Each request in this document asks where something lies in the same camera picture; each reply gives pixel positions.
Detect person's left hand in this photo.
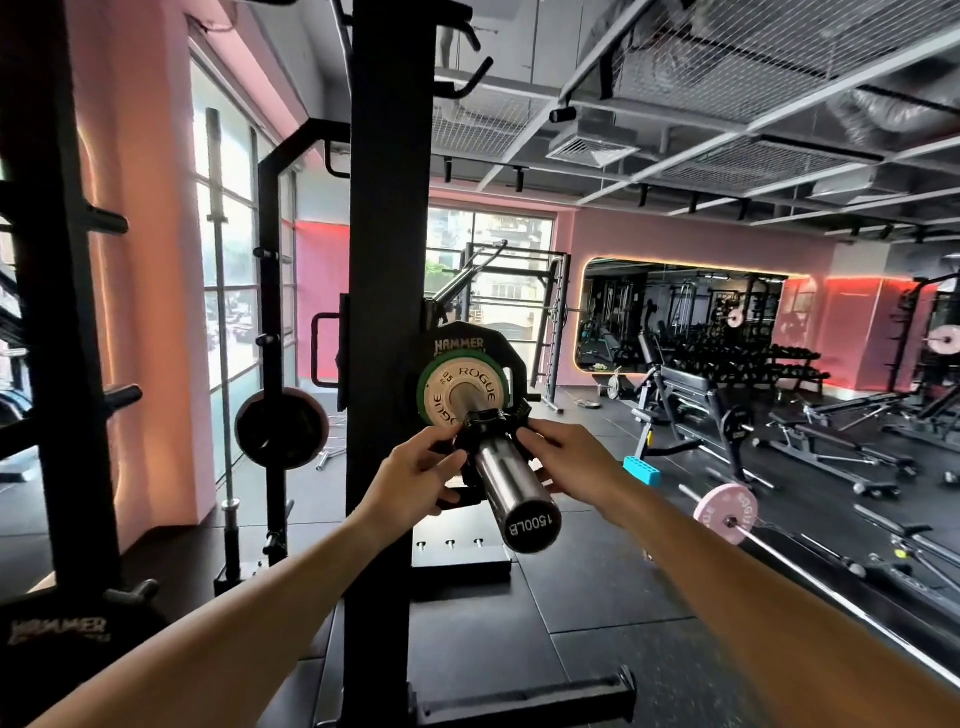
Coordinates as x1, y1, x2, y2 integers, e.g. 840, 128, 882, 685
352, 425, 470, 538

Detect person's right hand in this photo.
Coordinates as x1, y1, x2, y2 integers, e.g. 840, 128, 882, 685
515, 418, 639, 530

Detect thick chrome barbell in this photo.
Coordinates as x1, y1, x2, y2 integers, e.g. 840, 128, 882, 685
442, 382, 564, 556

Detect cream Rogue plate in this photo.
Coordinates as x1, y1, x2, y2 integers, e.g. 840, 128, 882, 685
423, 358, 502, 429

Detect black barbell collar clamp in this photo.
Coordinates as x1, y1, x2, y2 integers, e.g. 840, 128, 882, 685
434, 401, 535, 511

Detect black weight plate gold print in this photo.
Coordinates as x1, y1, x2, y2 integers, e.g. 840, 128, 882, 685
431, 322, 530, 406
0, 592, 168, 728

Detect green Rogue plate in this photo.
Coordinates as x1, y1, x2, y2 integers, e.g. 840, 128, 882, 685
416, 348, 511, 433

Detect person's right forearm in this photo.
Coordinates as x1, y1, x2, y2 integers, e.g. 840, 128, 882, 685
607, 491, 960, 728

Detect person's left forearm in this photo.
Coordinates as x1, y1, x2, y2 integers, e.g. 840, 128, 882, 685
29, 509, 388, 728

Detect black squat rack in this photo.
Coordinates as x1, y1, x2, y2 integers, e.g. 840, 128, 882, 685
311, 0, 639, 728

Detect thin chrome barbell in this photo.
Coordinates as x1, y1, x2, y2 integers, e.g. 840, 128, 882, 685
677, 483, 960, 688
204, 108, 243, 598

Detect black adjustable bench machine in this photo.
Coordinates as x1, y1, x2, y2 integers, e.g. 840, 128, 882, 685
629, 333, 778, 493

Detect black red-rimmed bumper plate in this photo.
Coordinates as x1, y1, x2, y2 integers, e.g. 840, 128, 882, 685
234, 387, 331, 472

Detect black dumbbell rack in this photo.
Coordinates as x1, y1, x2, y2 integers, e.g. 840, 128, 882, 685
667, 341, 832, 393

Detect black power rack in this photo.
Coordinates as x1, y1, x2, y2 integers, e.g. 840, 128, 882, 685
254, 119, 354, 568

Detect black incline bench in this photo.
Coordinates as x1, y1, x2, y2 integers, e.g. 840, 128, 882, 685
753, 408, 920, 500

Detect tall window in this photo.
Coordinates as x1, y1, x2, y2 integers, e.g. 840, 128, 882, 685
189, 59, 299, 481

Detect ceiling air vent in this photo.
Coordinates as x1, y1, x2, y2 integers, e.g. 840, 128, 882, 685
545, 131, 640, 169

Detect black rack upright with pegs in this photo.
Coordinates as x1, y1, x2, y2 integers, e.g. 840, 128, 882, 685
0, 0, 163, 609

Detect grey smith machine frame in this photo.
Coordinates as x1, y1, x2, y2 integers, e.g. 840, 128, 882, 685
427, 241, 573, 412

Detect wall mirror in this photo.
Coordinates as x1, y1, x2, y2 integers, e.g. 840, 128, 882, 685
575, 258, 815, 376

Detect window behind grey frame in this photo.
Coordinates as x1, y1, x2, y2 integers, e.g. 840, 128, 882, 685
425, 208, 556, 369

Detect black cable rack machine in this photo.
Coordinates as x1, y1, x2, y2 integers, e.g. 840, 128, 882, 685
884, 271, 960, 395

